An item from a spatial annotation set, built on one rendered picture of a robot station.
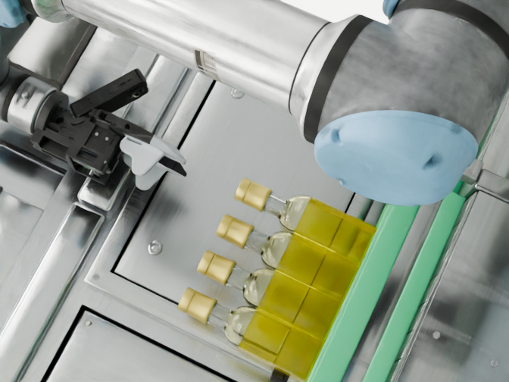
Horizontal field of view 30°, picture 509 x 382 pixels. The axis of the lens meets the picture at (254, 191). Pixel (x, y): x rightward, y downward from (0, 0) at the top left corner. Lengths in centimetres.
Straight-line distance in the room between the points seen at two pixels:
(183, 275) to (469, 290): 46
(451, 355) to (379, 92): 49
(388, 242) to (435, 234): 6
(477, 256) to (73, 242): 61
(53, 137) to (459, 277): 58
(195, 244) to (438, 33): 76
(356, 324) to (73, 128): 49
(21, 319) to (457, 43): 88
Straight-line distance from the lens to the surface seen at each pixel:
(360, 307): 117
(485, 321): 118
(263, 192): 131
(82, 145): 132
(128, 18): 85
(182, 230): 145
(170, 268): 144
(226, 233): 130
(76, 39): 162
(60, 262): 146
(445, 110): 74
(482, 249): 120
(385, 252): 119
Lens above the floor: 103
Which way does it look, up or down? 5 degrees up
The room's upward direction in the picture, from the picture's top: 64 degrees counter-clockwise
